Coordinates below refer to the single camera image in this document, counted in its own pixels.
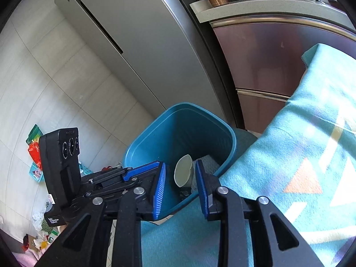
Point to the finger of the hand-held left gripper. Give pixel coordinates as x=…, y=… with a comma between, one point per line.
x=116, y=188
x=139, y=172

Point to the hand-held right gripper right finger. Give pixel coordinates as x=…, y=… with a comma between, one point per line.
x=201, y=189

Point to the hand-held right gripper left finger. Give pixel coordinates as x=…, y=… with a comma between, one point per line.
x=159, y=189

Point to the blue plastic waste bin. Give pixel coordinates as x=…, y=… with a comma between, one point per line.
x=178, y=133

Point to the dark crumpled wrapper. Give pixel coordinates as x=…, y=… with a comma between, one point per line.
x=184, y=192

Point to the crushed white paper cup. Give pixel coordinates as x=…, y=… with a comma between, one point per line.
x=182, y=169

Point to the red plastic bag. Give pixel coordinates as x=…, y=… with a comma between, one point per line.
x=34, y=153

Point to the green snack packet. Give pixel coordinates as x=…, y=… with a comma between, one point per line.
x=34, y=135

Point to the white crumpled plastic bag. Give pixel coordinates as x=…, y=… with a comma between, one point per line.
x=41, y=214

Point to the teal patterned blanket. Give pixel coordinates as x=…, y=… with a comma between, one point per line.
x=278, y=144

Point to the pink cloth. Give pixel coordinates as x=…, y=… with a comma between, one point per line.
x=26, y=257

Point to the grey refrigerator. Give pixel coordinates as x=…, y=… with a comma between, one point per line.
x=139, y=47

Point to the maroon kitchen counter cabinet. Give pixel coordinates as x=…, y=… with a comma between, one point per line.
x=264, y=61

